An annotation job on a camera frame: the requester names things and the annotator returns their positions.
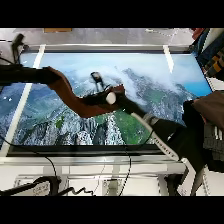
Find brown pants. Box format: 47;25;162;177
42;65;127;120

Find heap of clothes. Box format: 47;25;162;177
189;27;224;82

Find dark brown garment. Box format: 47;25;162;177
192;91;224;132

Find grey striped garment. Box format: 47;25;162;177
203;121;224;155

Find black cable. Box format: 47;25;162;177
118;130;156;197
61;185;97;197
0;133;58;179

